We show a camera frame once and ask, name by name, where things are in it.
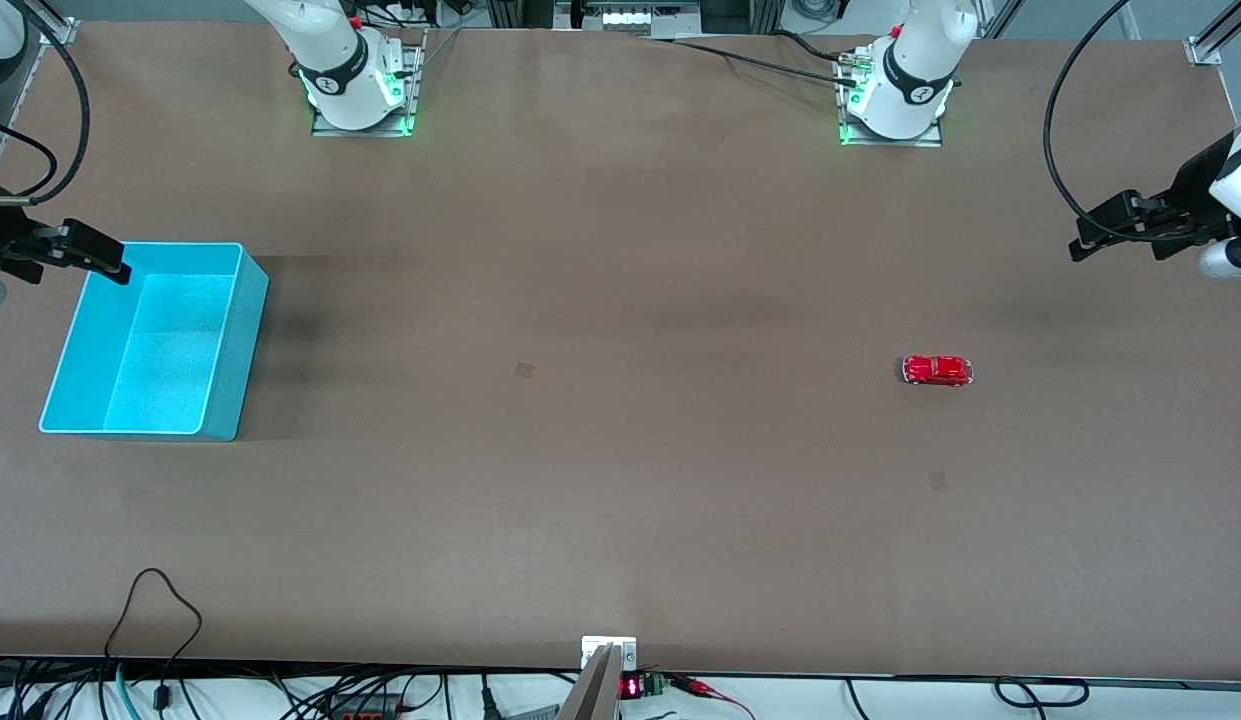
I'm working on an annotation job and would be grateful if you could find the red beetle toy car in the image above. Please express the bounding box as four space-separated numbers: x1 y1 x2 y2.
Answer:
901 354 975 388

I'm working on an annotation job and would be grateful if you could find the blue plastic box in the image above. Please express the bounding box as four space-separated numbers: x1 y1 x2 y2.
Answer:
38 241 271 442

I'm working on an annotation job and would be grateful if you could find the lit equipment panel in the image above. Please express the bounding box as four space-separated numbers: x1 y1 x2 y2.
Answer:
555 0 703 35

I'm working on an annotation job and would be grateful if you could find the black block with orange levers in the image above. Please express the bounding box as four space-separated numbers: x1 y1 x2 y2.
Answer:
324 690 403 720

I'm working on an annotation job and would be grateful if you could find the red clip lead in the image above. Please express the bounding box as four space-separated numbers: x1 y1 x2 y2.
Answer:
665 674 758 720

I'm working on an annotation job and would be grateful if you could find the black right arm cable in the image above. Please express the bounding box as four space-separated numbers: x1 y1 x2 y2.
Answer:
0 0 92 206

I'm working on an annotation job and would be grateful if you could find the aluminium frame profile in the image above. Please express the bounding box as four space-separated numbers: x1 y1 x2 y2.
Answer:
18 0 82 47
1184 0 1241 69

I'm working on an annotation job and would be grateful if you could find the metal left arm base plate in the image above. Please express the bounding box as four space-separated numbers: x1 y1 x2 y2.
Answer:
837 45 945 149

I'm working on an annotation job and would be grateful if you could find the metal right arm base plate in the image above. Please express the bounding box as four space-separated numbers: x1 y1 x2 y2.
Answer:
310 28 423 138

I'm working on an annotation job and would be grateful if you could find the long black table cable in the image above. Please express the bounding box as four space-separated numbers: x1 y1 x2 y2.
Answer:
668 37 863 88

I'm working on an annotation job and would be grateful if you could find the thin black looped cable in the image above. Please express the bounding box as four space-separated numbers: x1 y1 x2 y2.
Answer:
103 567 204 712

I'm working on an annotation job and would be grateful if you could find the black flat looped cable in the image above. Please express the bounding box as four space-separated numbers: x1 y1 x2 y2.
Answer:
994 676 1091 708

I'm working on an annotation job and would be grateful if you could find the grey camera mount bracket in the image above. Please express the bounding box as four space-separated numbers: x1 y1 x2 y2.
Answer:
558 636 639 720

